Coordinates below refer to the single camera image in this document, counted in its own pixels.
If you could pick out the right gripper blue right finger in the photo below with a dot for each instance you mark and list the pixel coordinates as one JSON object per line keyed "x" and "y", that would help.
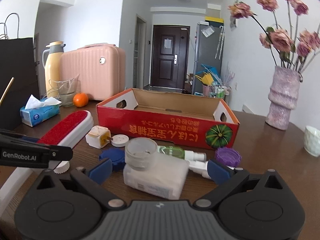
{"x": 224, "y": 175}

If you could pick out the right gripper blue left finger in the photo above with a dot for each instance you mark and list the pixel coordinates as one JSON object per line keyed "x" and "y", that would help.
{"x": 95, "y": 175}

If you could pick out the white spray bottle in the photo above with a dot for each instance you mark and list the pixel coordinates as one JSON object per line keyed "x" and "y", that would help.
{"x": 198, "y": 168}

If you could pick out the blue plastic lid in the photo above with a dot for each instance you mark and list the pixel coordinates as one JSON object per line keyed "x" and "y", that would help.
{"x": 116, "y": 155}

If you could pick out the green spray bottle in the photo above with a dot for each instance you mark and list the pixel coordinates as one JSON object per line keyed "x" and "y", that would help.
{"x": 182, "y": 154}

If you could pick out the white round disc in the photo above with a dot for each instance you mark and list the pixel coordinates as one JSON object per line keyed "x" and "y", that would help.
{"x": 119, "y": 140}

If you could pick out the clear tape roll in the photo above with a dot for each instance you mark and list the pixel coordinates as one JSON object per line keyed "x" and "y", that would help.
{"x": 140, "y": 153}

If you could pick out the red white lint brush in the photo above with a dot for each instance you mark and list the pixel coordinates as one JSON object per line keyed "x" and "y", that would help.
{"x": 68, "y": 132}

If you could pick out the white ridged cap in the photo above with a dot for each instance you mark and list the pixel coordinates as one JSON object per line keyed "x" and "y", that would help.
{"x": 62, "y": 167}

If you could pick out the purple plastic lid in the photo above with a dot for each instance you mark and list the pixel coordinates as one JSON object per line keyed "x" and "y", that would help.
{"x": 228, "y": 156}

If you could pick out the blue tissue pack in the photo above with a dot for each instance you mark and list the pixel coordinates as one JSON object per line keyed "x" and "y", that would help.
{"x": 37, "y": 111}

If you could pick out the white wet wipes pack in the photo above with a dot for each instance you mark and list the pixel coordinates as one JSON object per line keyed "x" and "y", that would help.
{"x": 165, "y": 177}

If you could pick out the red cardboard box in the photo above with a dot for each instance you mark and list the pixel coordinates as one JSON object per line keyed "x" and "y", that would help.
{"x": 183, "y": 119}

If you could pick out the clear glass cup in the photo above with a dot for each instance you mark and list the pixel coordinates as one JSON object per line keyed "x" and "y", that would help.
{"x": 66, "y": 90}

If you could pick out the orange fruit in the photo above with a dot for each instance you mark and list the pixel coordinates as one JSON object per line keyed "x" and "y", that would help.
{"x": 80, "y": 100}

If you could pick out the metal storage cart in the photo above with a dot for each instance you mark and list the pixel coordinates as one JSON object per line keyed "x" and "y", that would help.
{"x": 215, "y": 91}

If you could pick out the black paper bag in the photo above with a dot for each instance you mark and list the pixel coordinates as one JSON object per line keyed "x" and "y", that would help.
{"x": 18, "y": 77}

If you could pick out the yellow thermos jug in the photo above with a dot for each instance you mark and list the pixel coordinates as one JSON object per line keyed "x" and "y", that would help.
{"x": 51, "y": 62}

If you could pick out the white ceramic cup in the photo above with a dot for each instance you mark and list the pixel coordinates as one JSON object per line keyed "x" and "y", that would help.
{"x": 312, "y": 141}

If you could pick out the pink textured vase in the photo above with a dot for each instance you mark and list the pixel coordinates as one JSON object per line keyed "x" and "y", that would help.
{"x": 283, "y": 96}

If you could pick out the pink suitcase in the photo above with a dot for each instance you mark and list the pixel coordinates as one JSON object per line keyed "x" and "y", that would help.
{"x": 98, "y": 68}

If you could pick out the grey refrigerator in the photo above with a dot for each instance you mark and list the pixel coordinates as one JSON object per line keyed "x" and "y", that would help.
{"x": 208, "y": 52}

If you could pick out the dark brown door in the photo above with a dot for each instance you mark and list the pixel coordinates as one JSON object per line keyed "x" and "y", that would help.
{"x": 169, "y": 62}

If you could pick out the dried pink flowers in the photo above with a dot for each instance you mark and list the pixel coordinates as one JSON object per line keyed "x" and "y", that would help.
{"x": 296, "y": 49}

